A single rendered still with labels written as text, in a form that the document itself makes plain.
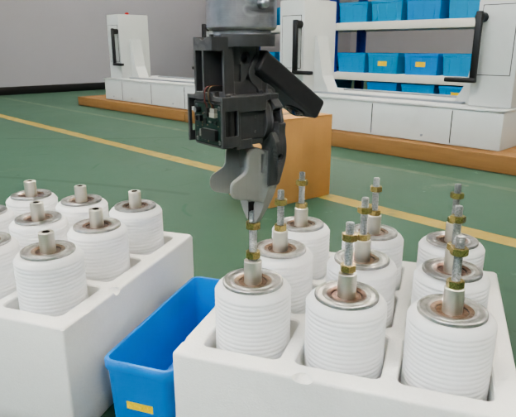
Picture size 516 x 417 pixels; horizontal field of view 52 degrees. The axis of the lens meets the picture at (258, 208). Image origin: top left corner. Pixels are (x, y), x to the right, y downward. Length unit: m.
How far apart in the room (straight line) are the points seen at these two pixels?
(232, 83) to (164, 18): 7.35
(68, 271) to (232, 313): 0.26
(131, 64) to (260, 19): 4.47
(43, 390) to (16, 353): 0.06
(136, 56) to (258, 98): 4.45
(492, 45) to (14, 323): 2.34
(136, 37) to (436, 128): 3.09
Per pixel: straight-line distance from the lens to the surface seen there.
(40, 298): 0.80
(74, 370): 0.80
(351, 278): 0.63
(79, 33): 7.26
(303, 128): 1.87
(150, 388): 0.78
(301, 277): 0.75
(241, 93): 0.59
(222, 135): 0.55
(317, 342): 0.63
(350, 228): 0.61
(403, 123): 2.85
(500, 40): 2.70
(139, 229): 0.97
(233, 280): 0.67
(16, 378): 0.86
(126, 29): 5.01
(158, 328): 0.91
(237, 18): 0.57
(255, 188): 0.60
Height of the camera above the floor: 0.53
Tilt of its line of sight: 17 degrees down
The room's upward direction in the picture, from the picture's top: straight up
